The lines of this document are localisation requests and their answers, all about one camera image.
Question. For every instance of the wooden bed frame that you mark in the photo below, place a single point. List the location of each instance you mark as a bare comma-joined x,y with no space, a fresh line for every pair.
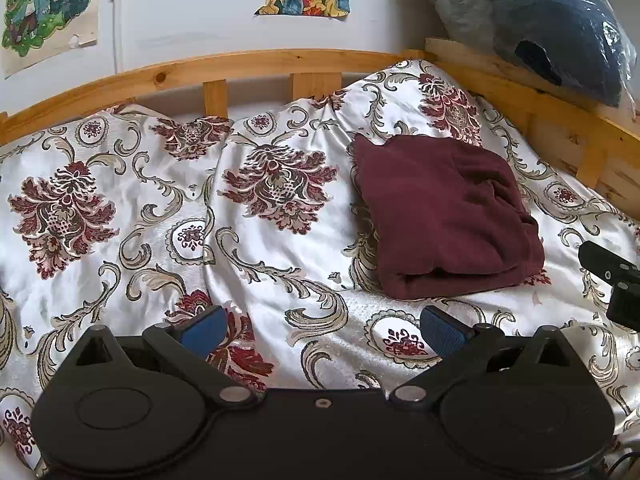
250,62

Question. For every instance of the plastic-bagged blue quilt bundle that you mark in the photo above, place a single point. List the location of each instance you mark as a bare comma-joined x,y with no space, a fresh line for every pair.
550,25

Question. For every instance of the maroon knit sweater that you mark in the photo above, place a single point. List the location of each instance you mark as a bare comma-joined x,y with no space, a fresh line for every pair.
445,215

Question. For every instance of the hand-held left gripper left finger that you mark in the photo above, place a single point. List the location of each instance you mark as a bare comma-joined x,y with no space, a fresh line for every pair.
204,331

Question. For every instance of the cartoon character wall poster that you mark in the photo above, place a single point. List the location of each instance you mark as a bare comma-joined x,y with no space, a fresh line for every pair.
45,5

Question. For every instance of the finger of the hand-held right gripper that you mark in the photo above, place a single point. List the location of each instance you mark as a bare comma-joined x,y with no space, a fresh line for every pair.
610,270

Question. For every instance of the floral satin bedspread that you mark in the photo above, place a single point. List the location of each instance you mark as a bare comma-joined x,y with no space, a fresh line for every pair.
150,200

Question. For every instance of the white wall pipe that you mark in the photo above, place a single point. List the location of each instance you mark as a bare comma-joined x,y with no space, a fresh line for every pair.
117,25

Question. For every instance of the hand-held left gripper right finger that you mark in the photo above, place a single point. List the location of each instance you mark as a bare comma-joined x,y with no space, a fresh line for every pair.
444,332

